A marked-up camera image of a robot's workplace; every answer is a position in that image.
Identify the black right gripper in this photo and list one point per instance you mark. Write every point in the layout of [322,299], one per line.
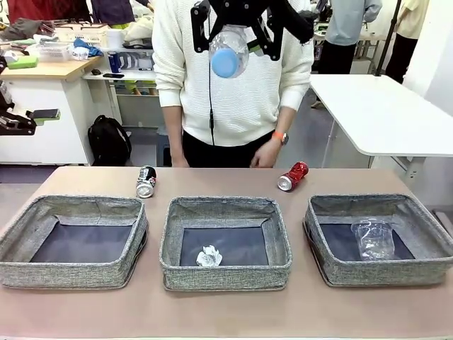
[237,10]

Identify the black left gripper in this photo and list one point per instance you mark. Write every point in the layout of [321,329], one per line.
[5,95]

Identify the clear plastic water bottle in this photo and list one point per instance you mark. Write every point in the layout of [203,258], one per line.
[228,56]

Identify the crushed black soda can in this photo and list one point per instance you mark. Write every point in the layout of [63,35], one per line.
[146,182]

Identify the white paper ball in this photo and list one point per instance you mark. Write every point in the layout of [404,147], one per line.
[209,255]

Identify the clear plastic cup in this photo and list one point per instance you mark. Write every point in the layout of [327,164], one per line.
[375,241]

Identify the person's right forearm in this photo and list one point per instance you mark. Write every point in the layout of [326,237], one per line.
[172,131]

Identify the person's left forearm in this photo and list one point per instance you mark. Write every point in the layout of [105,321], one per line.
[286,120]

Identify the person's left hand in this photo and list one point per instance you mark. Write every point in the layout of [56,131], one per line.
[265,154]

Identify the person's right hand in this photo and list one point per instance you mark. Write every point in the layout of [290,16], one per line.
[180,161]

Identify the wooden top table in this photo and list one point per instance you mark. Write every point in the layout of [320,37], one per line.
[46,69]

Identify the white plastic mesh basket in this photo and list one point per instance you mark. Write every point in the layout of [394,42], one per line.
[53,52]

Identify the grey clothes pile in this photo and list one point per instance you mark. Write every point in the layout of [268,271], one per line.
[24,28]

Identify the blue cloth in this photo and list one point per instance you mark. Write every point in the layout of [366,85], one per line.
[88,47]

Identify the white slatted crate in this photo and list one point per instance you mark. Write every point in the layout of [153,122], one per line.
[83,35]

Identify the person in white sweater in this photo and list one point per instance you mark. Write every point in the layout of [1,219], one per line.
[240,106]

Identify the black phone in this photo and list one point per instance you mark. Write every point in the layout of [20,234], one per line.
[113,75]

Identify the blue bottle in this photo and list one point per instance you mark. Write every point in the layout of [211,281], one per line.
[114,63]

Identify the black backpack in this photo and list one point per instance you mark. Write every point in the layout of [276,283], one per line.
[108,141]

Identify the white cloth bag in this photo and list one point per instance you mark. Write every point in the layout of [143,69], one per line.
[139,32]

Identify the white shelf rack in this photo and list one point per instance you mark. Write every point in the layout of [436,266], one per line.
[138,76]

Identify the orange wrist watch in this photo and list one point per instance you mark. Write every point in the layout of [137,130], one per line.
[280,136]

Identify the bystander in light blue shirt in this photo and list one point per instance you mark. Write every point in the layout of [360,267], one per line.
[350,25]

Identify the black trousers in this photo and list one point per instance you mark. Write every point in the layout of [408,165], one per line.
[226,156]

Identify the grey plastic stool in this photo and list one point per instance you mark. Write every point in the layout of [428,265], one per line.
[164,148]

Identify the black stand pole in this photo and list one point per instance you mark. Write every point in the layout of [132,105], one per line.
[387,39]

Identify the crushed red soda can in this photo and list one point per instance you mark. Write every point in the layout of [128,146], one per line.
[293,176]

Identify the white table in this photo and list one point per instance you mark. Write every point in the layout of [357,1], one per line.
[375,113]

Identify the bystander in cream shirt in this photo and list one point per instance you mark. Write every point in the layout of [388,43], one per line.
[408,35]

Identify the grey fabric basket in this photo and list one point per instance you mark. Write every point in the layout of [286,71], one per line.
[223,278]
[70,272]
[382,272]

